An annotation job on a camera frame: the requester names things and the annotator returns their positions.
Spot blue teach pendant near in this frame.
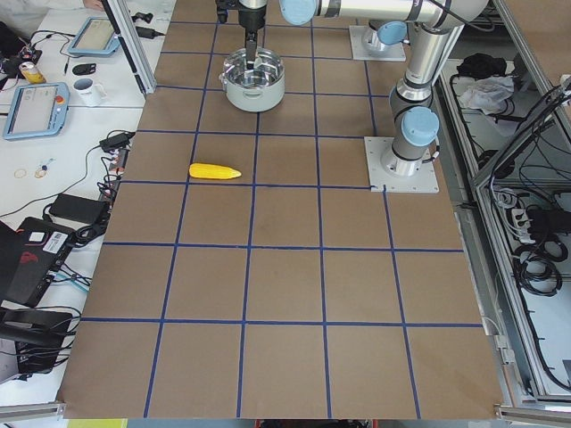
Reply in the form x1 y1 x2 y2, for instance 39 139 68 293
3 82 70 140

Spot black cloth bundle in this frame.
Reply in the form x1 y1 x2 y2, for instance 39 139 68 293
457 53 507 79

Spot white mug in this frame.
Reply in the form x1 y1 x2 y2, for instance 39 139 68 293
73 78 107 107

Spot aluminium frame post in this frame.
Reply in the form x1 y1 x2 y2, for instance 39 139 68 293
102 0 157 96

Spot yellow corn cob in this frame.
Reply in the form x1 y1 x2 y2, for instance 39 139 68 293
188 162 242 180

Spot grey cooking pot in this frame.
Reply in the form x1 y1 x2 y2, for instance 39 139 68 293
219 47 286 112

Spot black power adapter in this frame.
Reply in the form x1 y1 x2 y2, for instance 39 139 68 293
99 131 135 152

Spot crumpled white cloth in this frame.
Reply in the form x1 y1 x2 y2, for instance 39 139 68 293
459 77 514 114

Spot black laptop with stickers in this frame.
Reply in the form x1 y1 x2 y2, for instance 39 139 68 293
1 217 74 308

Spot white power strip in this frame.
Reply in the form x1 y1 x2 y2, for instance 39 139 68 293
509 208 535 244

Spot blue teach pendant far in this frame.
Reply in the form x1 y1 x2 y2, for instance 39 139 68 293
68 17 120 57

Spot black power brick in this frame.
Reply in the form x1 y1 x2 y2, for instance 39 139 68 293
48 193 110 225

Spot black computer mouse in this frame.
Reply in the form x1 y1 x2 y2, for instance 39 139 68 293
72 62 96 76

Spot yellow drink can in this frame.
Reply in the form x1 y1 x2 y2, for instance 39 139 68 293
19 62 46 85

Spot blue teach pendant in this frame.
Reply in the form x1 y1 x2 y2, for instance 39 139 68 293
3 82 70 140
68 17 120 57

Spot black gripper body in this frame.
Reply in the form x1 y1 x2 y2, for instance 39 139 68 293
237 0 267 32

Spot coiled black cables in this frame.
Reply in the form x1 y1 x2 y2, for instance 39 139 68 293
511 240 564 296

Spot black device lower left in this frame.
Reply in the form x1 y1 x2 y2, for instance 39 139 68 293
1 308 80 381

